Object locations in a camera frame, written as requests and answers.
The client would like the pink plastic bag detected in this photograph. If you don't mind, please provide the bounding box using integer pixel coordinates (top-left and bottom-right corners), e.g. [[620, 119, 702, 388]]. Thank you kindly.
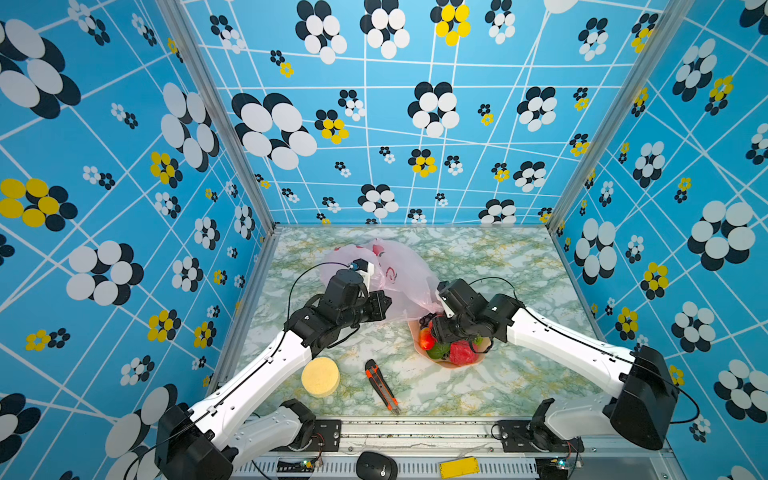
[[320, 238, 443, 322]]

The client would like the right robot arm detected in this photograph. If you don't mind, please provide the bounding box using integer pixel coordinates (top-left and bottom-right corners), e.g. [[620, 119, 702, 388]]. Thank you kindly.
[[433, 291, 679, 451]]

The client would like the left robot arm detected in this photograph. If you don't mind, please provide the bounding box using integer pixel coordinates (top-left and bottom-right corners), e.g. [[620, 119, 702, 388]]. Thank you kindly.
[[153, 268, 392, 479]]

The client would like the red orange mango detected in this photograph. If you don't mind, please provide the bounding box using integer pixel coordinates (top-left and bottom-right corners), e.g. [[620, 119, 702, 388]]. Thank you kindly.
[[418, 328, 437, 351]]

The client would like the pink fruit plate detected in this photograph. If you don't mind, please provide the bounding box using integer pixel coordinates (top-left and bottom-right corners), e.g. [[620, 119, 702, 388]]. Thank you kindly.
[[407, 313, 493, 369]]

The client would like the orange black utility knife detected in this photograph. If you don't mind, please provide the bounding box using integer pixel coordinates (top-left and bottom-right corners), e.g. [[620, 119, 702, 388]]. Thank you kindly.
[[365, 359, 401, 415]]

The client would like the yellow round sponge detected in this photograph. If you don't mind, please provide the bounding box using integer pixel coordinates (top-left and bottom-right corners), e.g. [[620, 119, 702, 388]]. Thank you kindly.
[[301, 357, 341, 398]]

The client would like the yellow tag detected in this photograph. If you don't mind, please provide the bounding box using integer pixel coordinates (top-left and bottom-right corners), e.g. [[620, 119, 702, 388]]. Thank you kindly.
[[439, 457, 480, 480]]

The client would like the black computer mouse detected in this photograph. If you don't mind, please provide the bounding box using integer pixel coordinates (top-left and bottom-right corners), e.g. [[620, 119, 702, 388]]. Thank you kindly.
[[355, 451, 398, 480]]

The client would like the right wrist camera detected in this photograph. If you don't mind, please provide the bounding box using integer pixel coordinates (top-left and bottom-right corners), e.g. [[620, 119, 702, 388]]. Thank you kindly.
[[437, 279, 476, 318]]

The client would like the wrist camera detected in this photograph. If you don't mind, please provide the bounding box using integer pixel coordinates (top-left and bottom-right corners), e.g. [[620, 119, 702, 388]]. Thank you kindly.
[[350, 259, 375, 292], [437, 279, 476, 318]]

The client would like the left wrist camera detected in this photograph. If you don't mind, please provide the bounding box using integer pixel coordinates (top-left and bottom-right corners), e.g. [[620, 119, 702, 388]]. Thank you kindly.
[[350, 259, 375, 292]]

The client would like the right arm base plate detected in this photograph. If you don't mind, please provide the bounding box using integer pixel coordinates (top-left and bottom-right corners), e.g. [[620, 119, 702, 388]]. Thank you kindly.
[[491, 420, 584, 455]]

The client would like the aluminium front rail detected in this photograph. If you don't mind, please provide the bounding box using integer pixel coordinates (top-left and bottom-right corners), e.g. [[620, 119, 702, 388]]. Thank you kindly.
[[228, 417, 684, 479]]

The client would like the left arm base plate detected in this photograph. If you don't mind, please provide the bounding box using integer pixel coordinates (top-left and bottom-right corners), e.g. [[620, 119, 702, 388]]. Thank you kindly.
[[272, 419, 342, 453]]

